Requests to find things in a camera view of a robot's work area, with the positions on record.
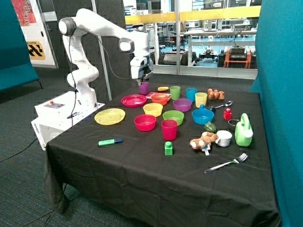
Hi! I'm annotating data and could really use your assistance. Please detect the pink plastic cup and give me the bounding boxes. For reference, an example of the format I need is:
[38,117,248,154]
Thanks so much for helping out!
[161,119,178,141]

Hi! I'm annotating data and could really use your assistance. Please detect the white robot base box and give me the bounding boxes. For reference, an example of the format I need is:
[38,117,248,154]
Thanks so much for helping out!
[31,91,104,150]

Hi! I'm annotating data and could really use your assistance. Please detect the teal sofa left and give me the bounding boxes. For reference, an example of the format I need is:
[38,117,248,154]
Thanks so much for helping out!
[0,0,40,91]

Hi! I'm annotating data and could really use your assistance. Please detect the red toy block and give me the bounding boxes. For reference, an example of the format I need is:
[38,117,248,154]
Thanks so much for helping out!
[223,108,232,121]

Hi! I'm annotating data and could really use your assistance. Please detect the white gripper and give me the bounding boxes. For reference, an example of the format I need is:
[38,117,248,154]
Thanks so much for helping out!
[130,56,153,86]

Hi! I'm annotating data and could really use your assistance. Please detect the green toy watering can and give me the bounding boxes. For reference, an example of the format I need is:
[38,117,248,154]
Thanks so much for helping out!
[235,113,253,147]

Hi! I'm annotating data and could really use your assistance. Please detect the blue plastic cup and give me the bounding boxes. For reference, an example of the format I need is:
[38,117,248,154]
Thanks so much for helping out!
[186,87,197,102]

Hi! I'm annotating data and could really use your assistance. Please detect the pink plastic bowl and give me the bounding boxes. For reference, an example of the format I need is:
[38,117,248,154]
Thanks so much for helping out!
[134,114,156,132]

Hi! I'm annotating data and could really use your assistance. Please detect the metal spoon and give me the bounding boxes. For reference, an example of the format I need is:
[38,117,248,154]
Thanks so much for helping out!
[209,101,233,112]

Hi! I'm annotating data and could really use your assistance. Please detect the blue plastic pan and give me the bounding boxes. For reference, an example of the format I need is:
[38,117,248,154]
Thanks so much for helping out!
[192,104,214,125]

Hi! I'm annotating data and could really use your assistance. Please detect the green toy pepper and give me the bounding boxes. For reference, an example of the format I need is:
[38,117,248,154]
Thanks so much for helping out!
[204,122,217,133]

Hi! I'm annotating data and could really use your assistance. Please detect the orange plastic bowl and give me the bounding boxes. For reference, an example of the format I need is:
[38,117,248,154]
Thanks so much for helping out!
[151,95,168,105]

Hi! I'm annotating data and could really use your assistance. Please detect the green plastic cup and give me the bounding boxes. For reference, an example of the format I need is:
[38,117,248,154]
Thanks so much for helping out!
[169,86,181,100]

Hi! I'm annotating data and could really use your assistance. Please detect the red wall poster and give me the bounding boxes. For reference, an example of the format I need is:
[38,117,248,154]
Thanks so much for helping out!
[11,0,37,26]

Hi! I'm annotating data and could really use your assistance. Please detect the pink plastic plate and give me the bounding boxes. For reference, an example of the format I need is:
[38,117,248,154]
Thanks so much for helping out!
[121,95,147,107]

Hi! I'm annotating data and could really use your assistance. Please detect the green toy block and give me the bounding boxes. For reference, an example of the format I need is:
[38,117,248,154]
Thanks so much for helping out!
[164,141,173,156]

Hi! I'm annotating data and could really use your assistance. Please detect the purple plastic cup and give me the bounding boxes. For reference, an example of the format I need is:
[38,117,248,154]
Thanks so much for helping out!
[139,81,149,95]

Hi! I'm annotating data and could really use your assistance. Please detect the yellow black station sign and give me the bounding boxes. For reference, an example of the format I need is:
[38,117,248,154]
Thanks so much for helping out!
[27,41,45,61]

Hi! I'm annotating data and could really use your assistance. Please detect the black tablecloth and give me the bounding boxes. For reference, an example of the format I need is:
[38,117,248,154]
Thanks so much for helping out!
[43,91,281,227]

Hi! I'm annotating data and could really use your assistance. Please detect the purple plastic bowl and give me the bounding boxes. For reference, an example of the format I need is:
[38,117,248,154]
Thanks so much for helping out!
[173,98,192,112]

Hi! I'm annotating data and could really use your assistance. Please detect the green plastic bowl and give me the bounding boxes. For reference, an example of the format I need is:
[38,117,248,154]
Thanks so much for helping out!
[162,110,185,126]

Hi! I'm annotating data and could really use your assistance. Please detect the brown teddy bear far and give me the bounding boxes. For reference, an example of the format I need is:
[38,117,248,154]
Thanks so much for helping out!
[207,88,225,100]

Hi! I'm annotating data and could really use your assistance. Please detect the green highlighter pen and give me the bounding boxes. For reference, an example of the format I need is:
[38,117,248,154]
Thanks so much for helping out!
[98,138,124,147]

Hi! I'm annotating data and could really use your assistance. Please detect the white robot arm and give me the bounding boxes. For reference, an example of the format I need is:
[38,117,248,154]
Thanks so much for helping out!
[59,9,153,110]

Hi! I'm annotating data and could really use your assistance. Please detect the teal partition right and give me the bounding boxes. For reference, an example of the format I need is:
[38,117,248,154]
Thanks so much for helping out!
[251,0,303,227]

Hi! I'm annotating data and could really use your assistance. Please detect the metal fork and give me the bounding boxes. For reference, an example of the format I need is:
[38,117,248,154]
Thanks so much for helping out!
[204,153,248,174]

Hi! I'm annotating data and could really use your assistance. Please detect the white ceramic cup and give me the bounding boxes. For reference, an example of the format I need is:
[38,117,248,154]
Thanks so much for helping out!
[215,130,232,147]

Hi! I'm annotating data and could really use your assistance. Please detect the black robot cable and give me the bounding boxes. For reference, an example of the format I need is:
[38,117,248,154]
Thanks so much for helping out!
[0,28,140,163]

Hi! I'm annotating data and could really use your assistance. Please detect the pink square tray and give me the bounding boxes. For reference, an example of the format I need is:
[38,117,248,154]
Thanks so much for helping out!
[146,92,171,101]

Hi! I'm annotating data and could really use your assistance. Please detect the yellow plastic cup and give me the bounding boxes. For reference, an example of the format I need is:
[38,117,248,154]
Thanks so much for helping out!
[195,92,208,108]

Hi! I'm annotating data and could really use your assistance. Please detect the yellow plastic bowl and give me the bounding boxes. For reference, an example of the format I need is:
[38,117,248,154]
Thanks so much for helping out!
[143,103,163,117]

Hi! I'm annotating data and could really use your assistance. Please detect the brown plush dog near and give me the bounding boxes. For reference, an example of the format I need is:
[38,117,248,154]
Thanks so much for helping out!
[189,131,219,156]

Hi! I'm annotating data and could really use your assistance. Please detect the yellow plastic plate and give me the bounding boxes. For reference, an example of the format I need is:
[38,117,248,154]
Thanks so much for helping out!
[94,108,125,125]

